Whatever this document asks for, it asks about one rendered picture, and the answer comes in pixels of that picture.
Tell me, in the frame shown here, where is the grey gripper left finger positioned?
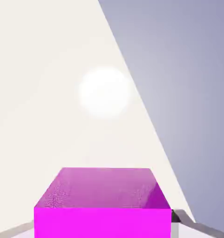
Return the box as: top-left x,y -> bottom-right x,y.
0,219 -> 35,238

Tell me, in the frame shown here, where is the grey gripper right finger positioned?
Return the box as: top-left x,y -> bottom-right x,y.
170,209 -> 224,238

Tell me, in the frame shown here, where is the small magenta cube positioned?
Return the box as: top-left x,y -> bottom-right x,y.
34,167 -> 172,238

